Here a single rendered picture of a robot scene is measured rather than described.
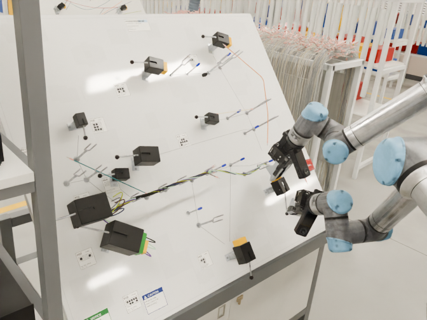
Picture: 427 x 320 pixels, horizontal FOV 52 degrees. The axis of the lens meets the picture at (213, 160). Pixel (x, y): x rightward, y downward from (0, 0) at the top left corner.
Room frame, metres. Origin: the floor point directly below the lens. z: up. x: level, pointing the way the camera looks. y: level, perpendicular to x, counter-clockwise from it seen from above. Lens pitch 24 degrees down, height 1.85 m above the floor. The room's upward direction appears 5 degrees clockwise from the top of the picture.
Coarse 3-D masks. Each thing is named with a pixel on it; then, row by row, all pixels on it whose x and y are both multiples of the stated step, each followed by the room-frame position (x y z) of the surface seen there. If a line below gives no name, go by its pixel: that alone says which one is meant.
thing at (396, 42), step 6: (402, 6) 5.90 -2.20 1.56; (402, 12) 5.89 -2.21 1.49; (402, 18) 5.90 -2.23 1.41; (396, 30) 5.90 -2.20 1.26; (372, 36) 6.30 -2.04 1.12; (396, 36) 5.89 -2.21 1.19; (390, 42) 5.95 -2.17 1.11; (396, 42) 5.90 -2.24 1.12; (402, 42) 6.10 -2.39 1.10; (372, 72) 6.12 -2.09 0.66; (390, 72) 6.23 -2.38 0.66; (396, 72) 6.27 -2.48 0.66; (384, 78) 5.90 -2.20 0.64; (390, 78) 5.97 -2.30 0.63; (396, 78) 6.14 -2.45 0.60; (384, 84) 5.89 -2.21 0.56; (384, 90) 5.90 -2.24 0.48; (378, 102) 5.91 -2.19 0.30
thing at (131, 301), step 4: (132, 292) 1.00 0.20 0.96; (136, 292) 1.01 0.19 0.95; (124, 296) 0.98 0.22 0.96; (128, 296) 0.99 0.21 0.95; (132, 296) 0.99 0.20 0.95; (136, 296) 1.00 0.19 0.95; (124, 300) 0.97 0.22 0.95; (128, 300) 0.98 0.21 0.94; (132, 300) 0.98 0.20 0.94; (136, 300) 0.99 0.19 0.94; (128, 304) 0.97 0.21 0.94; (132, 304) 0.98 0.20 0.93; (136, 304) 0.98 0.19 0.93; (140, 304) 0.99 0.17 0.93; (128, 308) 0.96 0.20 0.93; (132, 308) 0.97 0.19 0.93; (136, 308) 0.98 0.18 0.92; (128, 312) 0.96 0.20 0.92
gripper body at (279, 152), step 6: (288, 132) 1.47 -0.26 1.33; (282, 138) 1.48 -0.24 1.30; (288, 138) 1.43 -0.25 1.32; (276, 144) 1.48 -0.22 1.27; (282, 144) 1.46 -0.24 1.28; (288, 144) 1.45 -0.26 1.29; (294, 144) 1.41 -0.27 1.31; (270, 150) 1.47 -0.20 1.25; (276, 150) 1.46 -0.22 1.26; (282, 150) 1.45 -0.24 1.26; (270, 156) 1.47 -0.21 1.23; (276, 156) 1.46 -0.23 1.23; (282, 156) 1.44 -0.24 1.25; (288, 156) 1.43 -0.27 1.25; (282, 162) 1.44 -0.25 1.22; (288, 162) 1.44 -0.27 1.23
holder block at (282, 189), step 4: (276, 180) 1.47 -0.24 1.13; (280, 180) 1.48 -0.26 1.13; (284, 180) 1.49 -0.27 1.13; (272, 184) 1.49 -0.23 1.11; (276, 184) 1.47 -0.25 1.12; (280, 184) 1.47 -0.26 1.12; (284, 184) 1.48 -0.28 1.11; (276, 188) 1.47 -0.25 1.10; (280, 188) 1.46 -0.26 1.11; (284, 188) 1.47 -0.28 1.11; (288, 188) 1.48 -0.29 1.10; (276, 192) 1.47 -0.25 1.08; (280, 192) 1.46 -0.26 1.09; (284, 192) 1.45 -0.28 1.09
